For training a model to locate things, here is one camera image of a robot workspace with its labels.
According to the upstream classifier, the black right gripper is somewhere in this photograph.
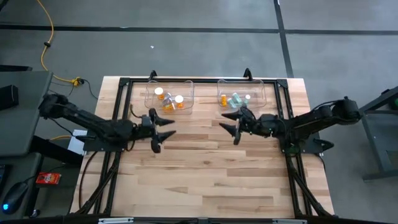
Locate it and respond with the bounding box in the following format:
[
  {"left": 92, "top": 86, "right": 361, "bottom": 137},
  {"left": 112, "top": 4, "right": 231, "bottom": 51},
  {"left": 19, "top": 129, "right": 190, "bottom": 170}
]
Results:
[{"left": 219, "top": 107, "right": 280, "bottom": 146}]

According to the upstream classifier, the red small box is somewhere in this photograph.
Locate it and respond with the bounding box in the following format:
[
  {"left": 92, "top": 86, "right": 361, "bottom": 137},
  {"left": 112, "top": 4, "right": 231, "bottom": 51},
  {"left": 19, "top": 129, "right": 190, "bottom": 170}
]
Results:
[{"left": 35, "top": 172, "right": 62, "bottom": 187}]

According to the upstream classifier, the black computer mouse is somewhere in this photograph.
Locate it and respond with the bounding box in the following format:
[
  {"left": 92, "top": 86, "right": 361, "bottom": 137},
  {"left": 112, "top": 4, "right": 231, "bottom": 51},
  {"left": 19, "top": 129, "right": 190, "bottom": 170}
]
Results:
[{"left": 1, "top": 181, "right": 30, "bottom": 215}]

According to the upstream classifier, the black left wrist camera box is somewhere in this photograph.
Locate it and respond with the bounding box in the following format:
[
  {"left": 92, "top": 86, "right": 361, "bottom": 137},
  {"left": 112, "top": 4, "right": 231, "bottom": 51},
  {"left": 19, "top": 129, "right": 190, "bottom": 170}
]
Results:
[{"left": 141, "top": 114, "right": 154, "bottom": 128}]

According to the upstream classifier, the black side table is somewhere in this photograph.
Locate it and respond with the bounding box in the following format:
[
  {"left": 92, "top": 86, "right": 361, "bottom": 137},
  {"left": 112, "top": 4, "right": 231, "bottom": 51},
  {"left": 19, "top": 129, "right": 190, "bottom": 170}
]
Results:
[{"left": 362, "top": 86, "right": 398, "bottom": 181}]

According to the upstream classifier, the silver aluminium bracket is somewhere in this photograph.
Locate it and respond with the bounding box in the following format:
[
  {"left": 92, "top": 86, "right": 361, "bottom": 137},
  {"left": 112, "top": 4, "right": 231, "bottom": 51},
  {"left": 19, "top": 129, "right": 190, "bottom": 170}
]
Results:
[
  {"left": 98, "top": 217, "right": 134, "bottom": 224},
  {"left": 272, "top": 218, "right": 308, "bottom": 224}
]

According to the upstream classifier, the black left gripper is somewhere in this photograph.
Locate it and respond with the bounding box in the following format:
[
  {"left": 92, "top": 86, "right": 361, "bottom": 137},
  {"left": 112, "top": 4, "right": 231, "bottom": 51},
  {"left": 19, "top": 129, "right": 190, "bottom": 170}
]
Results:
[{"left": 135, "top": 108, "right": 177, "bottom": 154}]

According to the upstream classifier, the dark lower desk shelf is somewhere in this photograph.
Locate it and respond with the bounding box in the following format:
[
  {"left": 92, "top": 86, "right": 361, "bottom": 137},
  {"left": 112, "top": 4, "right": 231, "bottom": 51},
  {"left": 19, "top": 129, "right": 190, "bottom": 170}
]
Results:
[{"left": 0, "top": 152, "right": 43, "bottom": 218}]

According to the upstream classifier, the yellow floor cable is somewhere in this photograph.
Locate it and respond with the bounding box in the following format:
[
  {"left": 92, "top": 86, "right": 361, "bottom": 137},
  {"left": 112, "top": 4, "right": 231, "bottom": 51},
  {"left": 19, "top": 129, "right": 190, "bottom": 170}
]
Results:
[{"left": 36, "top": 0, "right": 82, "bottom": 86}]

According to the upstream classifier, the black desk leg bar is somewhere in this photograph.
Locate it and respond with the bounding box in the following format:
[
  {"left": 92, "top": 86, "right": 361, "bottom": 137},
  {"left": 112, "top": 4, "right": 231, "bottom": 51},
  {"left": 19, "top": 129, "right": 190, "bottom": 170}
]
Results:
[{"left": 29, "top": 135, "right": 85, "bottom": 167}]

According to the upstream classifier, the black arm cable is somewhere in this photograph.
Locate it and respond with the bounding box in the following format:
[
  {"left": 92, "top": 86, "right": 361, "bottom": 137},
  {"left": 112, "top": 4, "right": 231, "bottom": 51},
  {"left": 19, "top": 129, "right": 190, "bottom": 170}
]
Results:
[
  {"left": 241, "top": 105, "right": 259, "bottom": 125},
  {"left": 129, "top": 104, "right": 150, "bottom": 121}
]

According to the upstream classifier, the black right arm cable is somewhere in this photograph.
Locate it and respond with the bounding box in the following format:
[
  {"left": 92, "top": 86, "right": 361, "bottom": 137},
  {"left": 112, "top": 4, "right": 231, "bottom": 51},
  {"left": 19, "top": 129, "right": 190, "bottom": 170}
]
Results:
[{"left": 241, "top": 105, "right": 259, "bottom": 125}]

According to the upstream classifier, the clear plastic bin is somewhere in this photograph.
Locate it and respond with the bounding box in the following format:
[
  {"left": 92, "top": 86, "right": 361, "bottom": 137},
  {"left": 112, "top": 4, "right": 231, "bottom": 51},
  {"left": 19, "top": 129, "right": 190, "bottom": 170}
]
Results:
[
  {"left": 144, "top": 79, "right": 195, "bottom": 115},
  {"left": 216, "top": 78, "right": 267, "bottom": 110}
]

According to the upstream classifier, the grey desk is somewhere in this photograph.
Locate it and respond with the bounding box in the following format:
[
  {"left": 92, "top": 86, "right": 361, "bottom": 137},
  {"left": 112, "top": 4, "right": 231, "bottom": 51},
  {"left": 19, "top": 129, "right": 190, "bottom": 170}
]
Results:
[{"left": 0, "top": 70, "right": 53, "bottom": 156}]

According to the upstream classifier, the black metal table frame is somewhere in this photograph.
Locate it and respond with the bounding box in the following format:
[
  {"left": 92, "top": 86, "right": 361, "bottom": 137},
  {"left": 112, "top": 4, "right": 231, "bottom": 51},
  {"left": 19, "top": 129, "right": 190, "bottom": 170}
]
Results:
[{"left": 70, "top": 67, "right": 335, "bottom": 218}]

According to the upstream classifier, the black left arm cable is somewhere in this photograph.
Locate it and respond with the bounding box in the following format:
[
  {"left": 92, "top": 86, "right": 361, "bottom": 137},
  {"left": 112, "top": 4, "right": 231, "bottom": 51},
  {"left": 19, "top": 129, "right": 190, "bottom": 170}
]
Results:
[{"left": 129, "top": 104, "right": 150, "bottom": 121}]

